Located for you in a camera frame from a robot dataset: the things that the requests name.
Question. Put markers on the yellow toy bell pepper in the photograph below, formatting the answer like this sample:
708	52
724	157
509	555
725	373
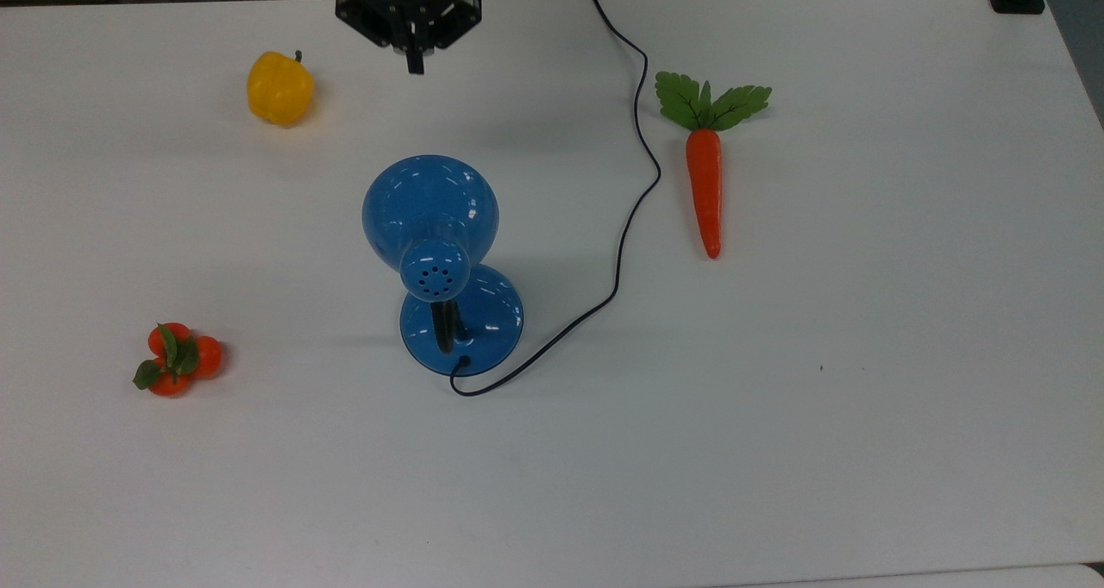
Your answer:
278	90

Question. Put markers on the orange toy carrot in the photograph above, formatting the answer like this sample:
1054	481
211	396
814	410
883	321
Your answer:
705	183

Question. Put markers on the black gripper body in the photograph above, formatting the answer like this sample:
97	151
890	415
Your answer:
414	6

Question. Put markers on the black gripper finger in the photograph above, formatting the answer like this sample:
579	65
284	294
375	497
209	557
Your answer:
410	60
420	60

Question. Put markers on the orange toy tangerine cluster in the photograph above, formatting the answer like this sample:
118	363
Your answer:
172	359

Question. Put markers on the blue desk lamp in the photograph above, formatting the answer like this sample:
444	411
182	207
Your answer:
431	217

